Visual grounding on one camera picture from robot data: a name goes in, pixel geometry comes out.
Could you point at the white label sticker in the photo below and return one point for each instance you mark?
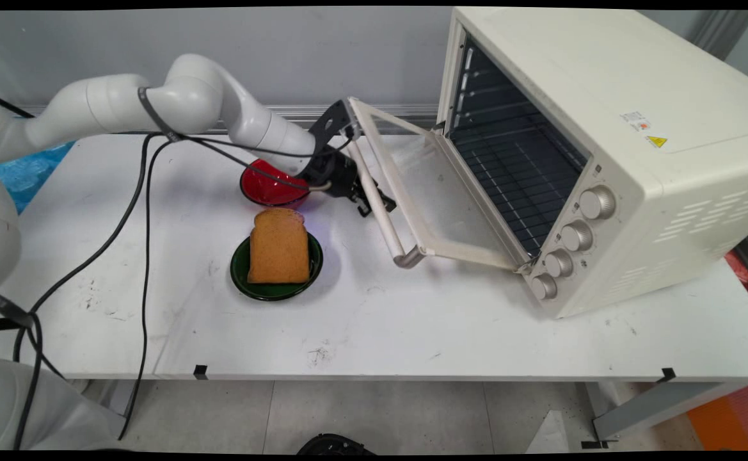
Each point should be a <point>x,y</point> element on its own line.
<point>635,120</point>

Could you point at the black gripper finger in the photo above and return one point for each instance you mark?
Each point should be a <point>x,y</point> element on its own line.
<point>365,205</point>
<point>386,200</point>

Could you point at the brown toast bread slice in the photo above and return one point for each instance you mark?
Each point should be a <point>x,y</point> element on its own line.
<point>279,253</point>

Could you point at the yellow warning sticker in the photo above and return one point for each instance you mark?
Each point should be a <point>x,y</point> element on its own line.
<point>656,141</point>

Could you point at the white paper sheet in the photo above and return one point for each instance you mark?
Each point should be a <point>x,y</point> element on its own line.
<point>551,438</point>

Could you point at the dark green round plate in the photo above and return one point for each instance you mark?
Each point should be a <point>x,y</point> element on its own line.
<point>271,291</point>

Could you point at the red packaging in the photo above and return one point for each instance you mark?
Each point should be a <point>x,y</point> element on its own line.
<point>745,272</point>

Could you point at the silver oven knob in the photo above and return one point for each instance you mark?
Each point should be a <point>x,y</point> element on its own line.
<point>597,203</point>
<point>577,236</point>
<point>559,263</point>
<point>544,287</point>

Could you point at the red bowl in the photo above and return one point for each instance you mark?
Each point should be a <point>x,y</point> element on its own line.
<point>265,186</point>

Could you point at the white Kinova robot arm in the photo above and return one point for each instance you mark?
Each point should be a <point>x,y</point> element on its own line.
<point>188,96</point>

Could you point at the blue plastic sheet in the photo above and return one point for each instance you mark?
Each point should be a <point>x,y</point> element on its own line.
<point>25,176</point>

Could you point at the cream glass oven door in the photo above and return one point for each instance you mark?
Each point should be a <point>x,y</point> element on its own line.
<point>463,253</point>

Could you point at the orange box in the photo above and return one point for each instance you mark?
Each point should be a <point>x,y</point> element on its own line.
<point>729,419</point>

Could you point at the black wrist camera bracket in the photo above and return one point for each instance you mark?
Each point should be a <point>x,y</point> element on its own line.
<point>332,121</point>

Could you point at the cream toaster oven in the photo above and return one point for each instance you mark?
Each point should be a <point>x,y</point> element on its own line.
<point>668,96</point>

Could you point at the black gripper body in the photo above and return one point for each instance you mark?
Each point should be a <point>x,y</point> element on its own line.
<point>332,169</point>

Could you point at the grey metal table leg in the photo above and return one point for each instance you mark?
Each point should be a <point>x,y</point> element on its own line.
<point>661,406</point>

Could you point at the black round floor object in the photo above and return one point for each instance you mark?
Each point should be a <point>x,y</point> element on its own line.
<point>334,445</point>

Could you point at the black tape strip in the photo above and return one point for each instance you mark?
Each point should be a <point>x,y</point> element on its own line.
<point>668,375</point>
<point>200,372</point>

